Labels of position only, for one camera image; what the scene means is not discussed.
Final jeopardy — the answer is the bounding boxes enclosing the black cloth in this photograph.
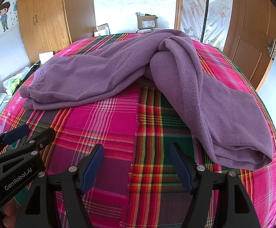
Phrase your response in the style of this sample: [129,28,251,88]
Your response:
[29,62,42,72]

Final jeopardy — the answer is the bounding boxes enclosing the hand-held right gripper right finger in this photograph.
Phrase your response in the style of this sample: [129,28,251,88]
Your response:
[169,142,262,228]

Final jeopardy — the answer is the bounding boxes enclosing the person's left hand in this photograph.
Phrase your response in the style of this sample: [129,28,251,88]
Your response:
[0,198,19,228]

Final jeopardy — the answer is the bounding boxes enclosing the wooden wardrobe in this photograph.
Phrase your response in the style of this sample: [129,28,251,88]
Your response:
[17,0,97,64]

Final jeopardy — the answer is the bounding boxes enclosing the black curtain strip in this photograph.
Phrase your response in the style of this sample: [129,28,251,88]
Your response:
[200,0,211,42]

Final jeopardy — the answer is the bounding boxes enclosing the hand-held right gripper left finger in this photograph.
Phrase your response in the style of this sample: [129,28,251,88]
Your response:
[17,144,104,228]

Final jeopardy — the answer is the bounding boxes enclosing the brown cardboard box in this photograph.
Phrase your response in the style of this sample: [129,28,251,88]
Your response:
[136,13,159,30]

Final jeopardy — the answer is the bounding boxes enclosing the metal door handle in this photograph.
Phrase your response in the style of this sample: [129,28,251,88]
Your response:
[262,38,276,58]

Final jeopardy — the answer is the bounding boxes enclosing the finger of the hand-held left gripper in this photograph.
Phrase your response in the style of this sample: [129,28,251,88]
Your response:
[0,127,56,165]
[0,124,30,157]

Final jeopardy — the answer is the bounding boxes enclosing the purple fleece pants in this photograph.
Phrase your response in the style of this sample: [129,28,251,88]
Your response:
[20,29,274,171]

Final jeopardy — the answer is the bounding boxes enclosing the white paper sheet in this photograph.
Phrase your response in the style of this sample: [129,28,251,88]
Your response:
[38,51,55,64]

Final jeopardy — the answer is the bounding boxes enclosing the white cardboard box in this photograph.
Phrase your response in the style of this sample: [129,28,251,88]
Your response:
[94,24,111,37]

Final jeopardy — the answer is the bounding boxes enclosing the cartoon children wall sticker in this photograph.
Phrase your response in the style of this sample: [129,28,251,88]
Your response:
[0,1,17,48]

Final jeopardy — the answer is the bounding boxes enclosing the green tissue pack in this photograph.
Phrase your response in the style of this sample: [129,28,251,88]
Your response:
[2,66,31,95]

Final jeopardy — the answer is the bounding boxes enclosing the wooden door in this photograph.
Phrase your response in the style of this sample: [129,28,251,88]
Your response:
[224,0,276,93]

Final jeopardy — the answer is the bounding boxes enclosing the pink plaid bed sheet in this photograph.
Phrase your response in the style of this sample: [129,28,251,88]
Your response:
[0,32,276,228]

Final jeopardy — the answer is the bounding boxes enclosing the clear printed door curtain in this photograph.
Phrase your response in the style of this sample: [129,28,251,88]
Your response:
[179,0,235,51]

